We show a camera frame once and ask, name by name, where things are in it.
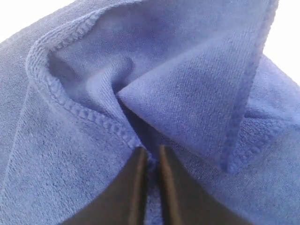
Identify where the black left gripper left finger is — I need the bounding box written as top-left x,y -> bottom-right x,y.
62,147 -> 148,225

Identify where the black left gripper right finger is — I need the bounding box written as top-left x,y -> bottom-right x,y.
158,145 -> 250,225

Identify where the blue towel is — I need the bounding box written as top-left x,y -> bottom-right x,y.
0,0 -> 300,225

